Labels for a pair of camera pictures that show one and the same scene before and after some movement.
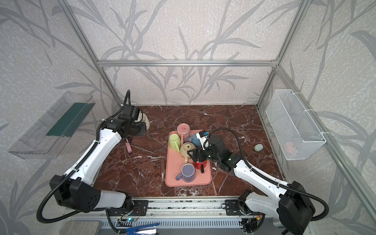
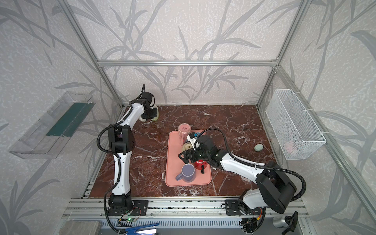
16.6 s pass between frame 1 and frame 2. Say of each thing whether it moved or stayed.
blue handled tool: stayed
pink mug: stayed
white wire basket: stayed
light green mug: moved
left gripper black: moved
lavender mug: stayed
